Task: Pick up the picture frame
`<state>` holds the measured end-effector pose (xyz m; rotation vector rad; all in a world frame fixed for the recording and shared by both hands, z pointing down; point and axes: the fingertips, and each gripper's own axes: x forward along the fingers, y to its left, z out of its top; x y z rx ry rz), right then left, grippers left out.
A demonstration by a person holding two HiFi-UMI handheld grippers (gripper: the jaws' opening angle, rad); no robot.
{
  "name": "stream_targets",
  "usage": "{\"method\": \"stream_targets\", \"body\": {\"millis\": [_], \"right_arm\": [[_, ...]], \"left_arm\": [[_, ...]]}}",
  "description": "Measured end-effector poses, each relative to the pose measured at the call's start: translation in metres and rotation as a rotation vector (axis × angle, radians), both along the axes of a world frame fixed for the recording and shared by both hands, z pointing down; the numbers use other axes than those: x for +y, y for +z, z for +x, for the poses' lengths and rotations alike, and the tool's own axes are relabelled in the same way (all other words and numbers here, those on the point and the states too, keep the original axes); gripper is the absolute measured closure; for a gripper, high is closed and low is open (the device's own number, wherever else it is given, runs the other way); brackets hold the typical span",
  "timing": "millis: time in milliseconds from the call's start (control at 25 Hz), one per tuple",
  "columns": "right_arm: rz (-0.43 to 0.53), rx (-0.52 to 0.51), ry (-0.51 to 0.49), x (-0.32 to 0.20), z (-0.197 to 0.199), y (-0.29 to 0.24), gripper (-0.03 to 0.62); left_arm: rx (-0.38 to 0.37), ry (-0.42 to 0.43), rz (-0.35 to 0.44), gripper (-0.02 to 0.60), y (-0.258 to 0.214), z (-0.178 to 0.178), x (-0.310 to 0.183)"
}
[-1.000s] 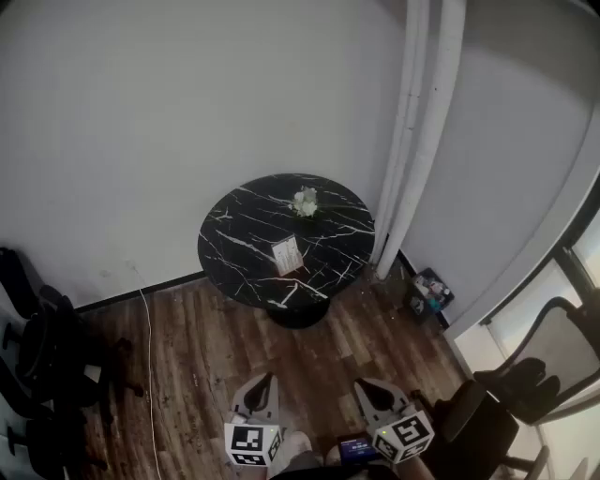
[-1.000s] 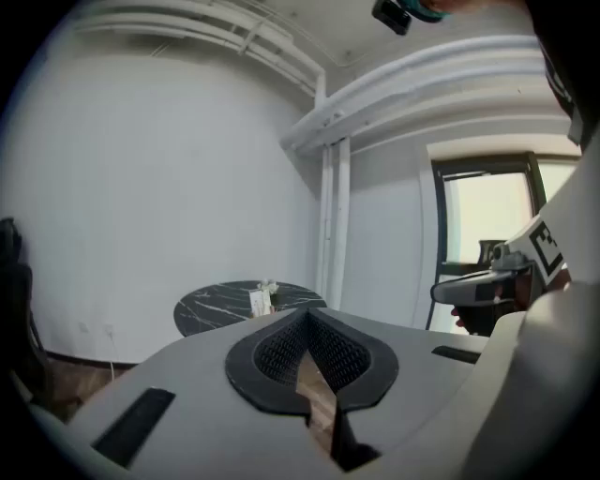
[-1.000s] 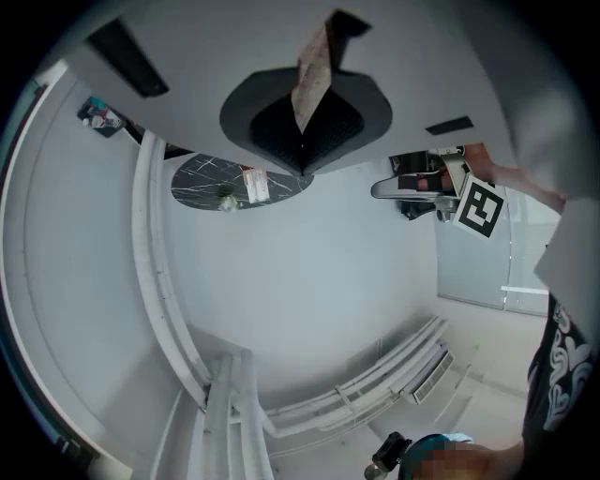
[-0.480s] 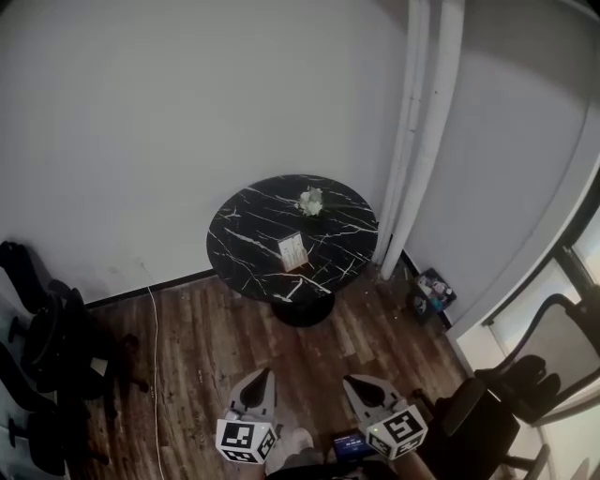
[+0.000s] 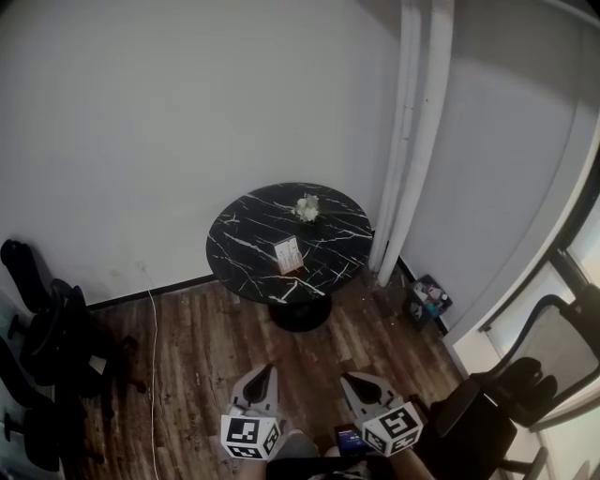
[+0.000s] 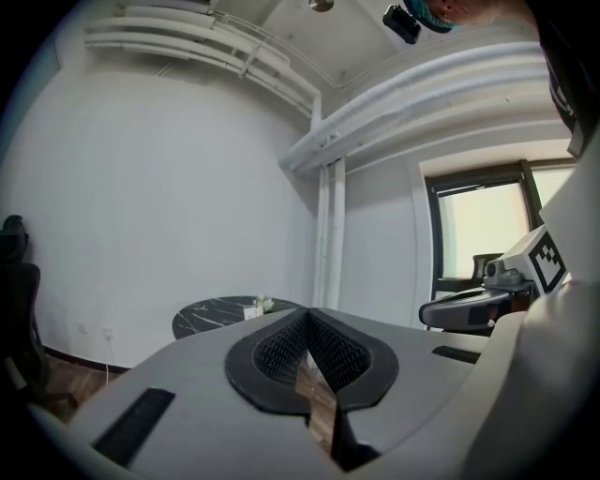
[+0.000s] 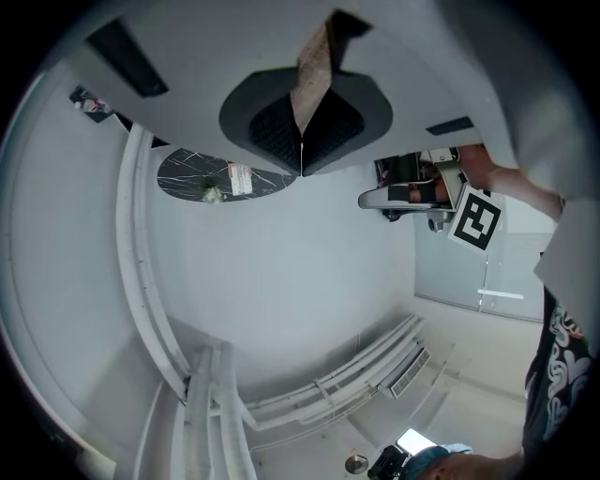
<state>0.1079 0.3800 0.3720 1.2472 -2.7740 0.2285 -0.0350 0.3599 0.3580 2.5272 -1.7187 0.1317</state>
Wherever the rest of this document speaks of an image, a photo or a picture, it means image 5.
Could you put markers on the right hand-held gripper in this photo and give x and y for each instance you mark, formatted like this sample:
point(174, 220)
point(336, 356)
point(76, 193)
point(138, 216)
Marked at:
point(394, 426)

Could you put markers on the person's right forearm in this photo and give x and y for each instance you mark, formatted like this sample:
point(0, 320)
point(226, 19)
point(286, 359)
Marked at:
point(408, 464)

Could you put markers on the dark box of small items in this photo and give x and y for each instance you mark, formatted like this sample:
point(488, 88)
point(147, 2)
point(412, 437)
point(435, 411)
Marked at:
point(429, 302)

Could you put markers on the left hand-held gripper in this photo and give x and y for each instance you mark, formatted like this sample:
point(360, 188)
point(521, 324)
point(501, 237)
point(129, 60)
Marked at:
point(244, 431)

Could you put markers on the person's left forearm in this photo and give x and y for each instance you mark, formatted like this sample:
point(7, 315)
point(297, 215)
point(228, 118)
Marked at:
point(244, 469)

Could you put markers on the black device with lit screen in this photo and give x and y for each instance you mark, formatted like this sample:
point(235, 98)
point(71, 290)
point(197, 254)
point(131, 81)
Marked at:
point(350, 439)

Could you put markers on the round black marble table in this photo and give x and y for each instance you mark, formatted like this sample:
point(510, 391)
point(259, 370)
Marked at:
point(253, 234)

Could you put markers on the window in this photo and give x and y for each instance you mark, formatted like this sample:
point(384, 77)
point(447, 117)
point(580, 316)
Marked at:
point(581, 262)

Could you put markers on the grey mesh office chair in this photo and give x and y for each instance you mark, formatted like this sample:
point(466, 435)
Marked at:
point(483, 412)

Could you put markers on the person's grey shorts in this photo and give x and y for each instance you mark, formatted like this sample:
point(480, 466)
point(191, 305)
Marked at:
point(297, 450)

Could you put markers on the white flower bouquet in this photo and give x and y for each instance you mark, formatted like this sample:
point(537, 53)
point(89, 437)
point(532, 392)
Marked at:
point(307, 208)

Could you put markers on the small wooden stand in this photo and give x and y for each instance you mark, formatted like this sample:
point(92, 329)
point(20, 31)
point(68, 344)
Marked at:
point(287, 255)

